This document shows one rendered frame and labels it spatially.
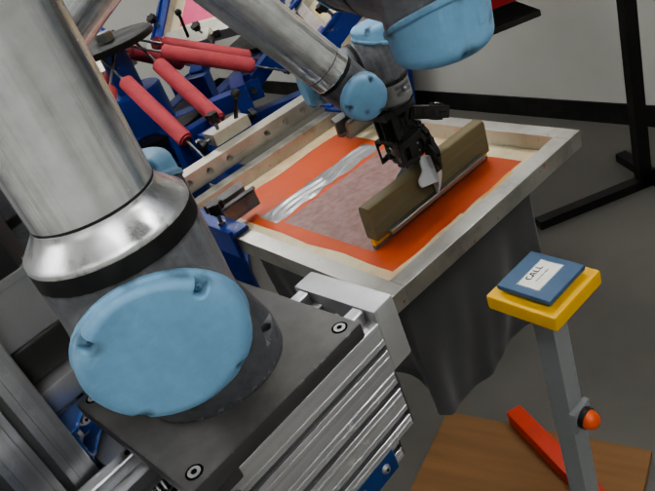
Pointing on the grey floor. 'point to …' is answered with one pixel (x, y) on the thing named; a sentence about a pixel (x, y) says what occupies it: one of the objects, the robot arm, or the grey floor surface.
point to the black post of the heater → (633, 69)
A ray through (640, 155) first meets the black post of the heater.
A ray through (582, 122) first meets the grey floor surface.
